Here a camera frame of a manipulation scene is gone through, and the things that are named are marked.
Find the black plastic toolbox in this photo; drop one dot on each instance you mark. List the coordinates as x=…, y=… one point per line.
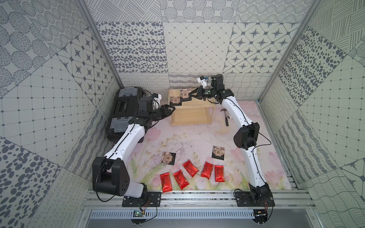
x=124, y=106

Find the black handled hammer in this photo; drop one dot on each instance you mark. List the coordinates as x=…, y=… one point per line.
x=226, y=116

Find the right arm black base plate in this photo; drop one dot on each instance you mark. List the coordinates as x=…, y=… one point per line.
x=247, y=199

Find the red tea bag middle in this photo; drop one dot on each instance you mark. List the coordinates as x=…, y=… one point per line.
x=190, y=168

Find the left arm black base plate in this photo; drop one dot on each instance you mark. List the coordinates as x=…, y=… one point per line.
x=148, y=199

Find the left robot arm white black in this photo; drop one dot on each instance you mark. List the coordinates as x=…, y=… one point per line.
x=109, y=173

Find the light wooden shelf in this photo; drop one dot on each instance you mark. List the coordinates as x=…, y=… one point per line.
x=191, y=112

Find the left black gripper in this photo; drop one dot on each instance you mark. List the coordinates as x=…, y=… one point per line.
x=162, y=112

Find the red tea bag rightmost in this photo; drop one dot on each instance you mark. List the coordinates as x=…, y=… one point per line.
x=219, y=173

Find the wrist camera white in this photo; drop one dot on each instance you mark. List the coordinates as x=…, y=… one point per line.
x=203, y=81
x=157, y=97

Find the left green circuit board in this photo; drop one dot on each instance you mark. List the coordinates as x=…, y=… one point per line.
x=138, y=214

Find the red tea bag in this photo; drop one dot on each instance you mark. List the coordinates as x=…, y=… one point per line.
x=166, y=182
x=180, y=179
x=219, y=173
x=207, y=170
x=190, y=168

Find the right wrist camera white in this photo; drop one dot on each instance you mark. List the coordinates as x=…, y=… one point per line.
x=203, y=81

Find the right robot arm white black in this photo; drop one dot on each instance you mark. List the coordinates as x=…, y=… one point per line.
x=245, y=138

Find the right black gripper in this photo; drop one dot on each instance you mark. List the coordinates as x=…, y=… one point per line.
x=196, y=90

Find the right black circuit board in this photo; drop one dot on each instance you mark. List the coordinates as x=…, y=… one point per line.
x=260, y=217

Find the aluminium mounting rail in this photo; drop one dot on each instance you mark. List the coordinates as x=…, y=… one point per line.
x=281, y=199

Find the black tea bag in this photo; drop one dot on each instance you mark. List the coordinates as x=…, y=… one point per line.
x=218, y=152
x=168, y=158
x=184, y=95
x=175, y=101

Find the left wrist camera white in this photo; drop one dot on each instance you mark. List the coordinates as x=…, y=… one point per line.
x=157, y=97

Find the red tea bag leftmost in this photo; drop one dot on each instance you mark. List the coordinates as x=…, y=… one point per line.
x=166, y=182

